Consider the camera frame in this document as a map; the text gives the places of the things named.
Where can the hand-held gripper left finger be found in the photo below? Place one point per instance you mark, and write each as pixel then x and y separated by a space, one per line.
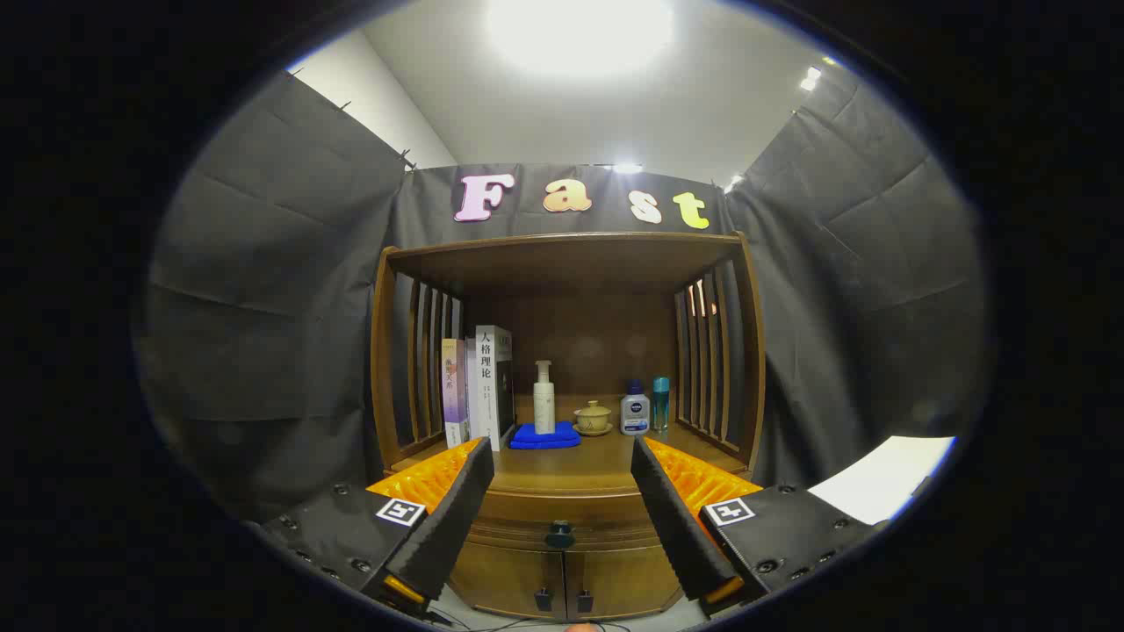
pixel 448 527

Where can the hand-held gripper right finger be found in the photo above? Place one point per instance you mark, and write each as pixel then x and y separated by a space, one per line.
pixel 680 527

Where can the wooden drawer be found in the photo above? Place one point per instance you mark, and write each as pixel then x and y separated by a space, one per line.
pixel 597 527

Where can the black round drawer knob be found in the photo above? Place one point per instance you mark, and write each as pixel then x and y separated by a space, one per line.
pixel 559 534

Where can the wooden cabinet door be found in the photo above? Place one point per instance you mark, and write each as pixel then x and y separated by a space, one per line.
pixel 623 579
pixel 509 579

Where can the wooden countertop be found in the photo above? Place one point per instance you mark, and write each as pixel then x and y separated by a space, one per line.
pixel 571 470

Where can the wooden cabinet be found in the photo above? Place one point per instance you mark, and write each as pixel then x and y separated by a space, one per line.
pixel 571 263

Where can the white bottle blue cap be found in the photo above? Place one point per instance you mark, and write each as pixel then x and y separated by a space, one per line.
pixel 635 414

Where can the teal slim bottle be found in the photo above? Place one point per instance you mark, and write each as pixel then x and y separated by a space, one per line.
pixel 660 404

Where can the blue folded cloth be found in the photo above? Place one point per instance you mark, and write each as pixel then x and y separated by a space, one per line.
pixel 544 441

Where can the purple book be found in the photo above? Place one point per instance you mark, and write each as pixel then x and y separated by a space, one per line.
pixel 454 395

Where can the yellow lidded teacup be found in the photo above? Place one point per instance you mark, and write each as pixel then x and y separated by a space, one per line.
pixel 593 419

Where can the white book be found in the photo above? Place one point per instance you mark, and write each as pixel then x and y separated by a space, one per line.
pixel 487 386

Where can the white pump bottle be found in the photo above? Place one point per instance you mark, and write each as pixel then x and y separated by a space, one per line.
pixel 544 408

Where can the white board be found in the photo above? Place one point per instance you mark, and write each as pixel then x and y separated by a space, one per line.
pixel 878 478

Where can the small ceiling spotlight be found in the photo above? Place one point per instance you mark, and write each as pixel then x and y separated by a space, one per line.
pixel 809 79
pixel 627 168

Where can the large ceiling light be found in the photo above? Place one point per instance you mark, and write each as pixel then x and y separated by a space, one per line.
pixel 580 31

